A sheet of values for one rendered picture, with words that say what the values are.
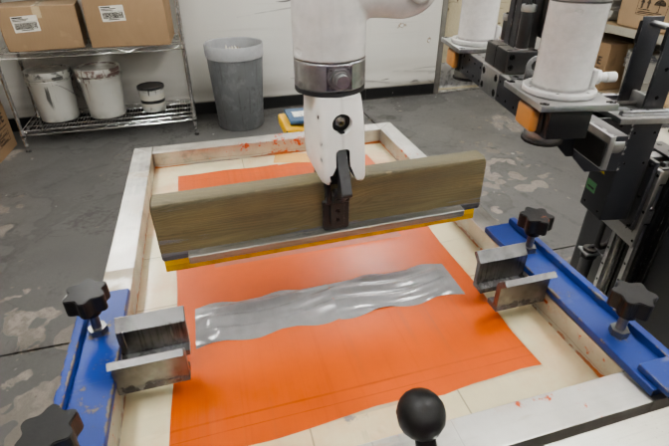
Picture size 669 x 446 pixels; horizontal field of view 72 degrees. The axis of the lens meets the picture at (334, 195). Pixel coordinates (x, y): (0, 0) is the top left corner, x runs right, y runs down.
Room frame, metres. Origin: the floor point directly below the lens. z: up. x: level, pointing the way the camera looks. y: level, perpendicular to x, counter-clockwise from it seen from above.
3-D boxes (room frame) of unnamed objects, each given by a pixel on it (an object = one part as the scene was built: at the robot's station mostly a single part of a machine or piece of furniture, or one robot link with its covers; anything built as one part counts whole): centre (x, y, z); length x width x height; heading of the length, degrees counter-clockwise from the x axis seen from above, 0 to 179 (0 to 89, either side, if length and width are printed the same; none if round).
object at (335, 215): (0.46, 0.00, 1.11); 0.03 x 0.03 x 0.07; 16
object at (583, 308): (0.44, -0.29, 0.98); 0.30 x 0.05 x 0.07; 16
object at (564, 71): (0.83, -0.42, 1.21); 0.16 x 0.13 x 0.15; 95
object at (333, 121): (0.48, 0.00, 1.20); 0.10 x 0.07 x 0.11; 16
